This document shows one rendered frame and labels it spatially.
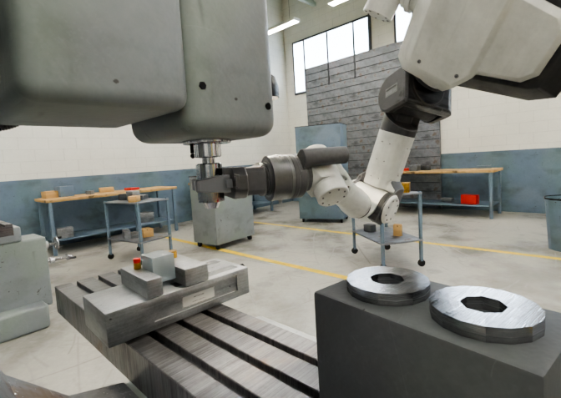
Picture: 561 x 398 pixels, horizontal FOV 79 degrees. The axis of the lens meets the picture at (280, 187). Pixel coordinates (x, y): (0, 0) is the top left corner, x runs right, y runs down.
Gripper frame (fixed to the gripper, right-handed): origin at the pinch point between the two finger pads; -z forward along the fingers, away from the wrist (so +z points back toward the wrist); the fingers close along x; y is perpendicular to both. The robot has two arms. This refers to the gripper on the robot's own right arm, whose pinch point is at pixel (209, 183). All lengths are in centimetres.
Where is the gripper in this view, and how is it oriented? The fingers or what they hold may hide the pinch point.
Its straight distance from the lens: 63.6
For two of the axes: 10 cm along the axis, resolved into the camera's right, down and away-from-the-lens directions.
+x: 3.7, 0.5, -9.3
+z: 9.3, -1.0, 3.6
